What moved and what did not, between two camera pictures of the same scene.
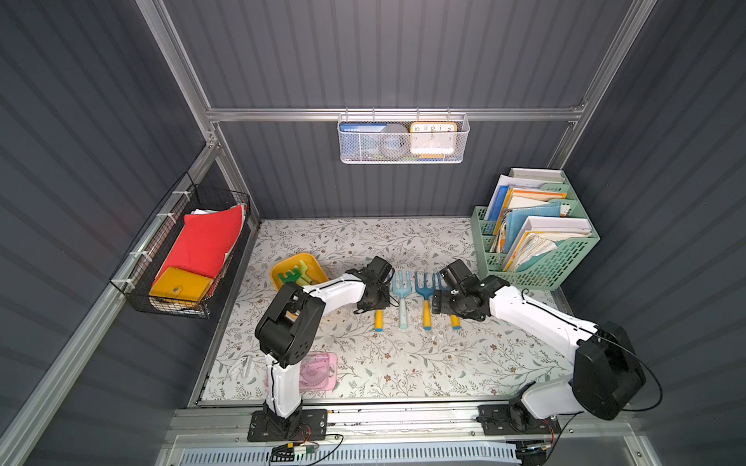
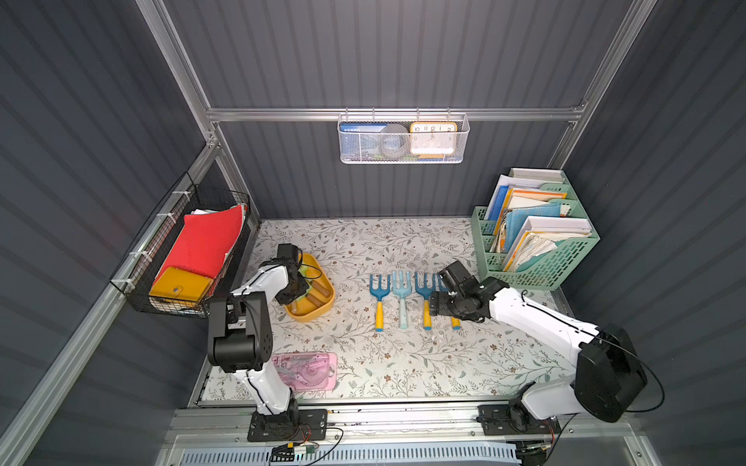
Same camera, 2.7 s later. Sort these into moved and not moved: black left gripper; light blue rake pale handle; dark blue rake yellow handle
Moved: black left gripper
Not moved: light blue rake pale handle; dark blue rake yellow handle
